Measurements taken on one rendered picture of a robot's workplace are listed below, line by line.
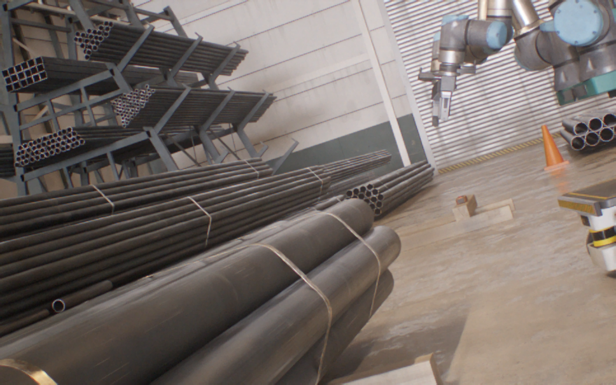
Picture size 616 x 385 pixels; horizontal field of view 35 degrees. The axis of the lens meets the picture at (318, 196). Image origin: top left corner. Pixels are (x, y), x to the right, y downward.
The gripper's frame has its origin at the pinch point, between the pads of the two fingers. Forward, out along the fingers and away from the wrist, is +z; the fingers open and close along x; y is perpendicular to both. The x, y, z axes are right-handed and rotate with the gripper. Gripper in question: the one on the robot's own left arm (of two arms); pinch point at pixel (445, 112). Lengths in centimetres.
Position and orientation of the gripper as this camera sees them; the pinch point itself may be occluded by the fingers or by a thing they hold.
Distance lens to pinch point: 350.7
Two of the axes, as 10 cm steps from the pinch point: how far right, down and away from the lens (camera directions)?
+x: -1.7, 1.9, -9.7
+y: -9.8, -1.1, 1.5
